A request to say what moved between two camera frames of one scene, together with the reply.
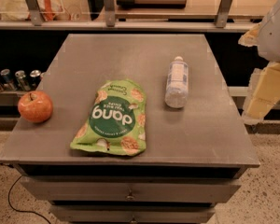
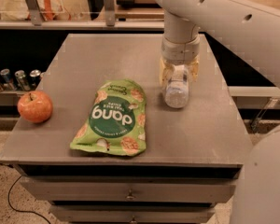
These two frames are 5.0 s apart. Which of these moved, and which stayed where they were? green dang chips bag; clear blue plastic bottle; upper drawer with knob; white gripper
Moved: white gripper
Stayed: green dang chips bag; upper drawer with knob; clear blue plastic bottle
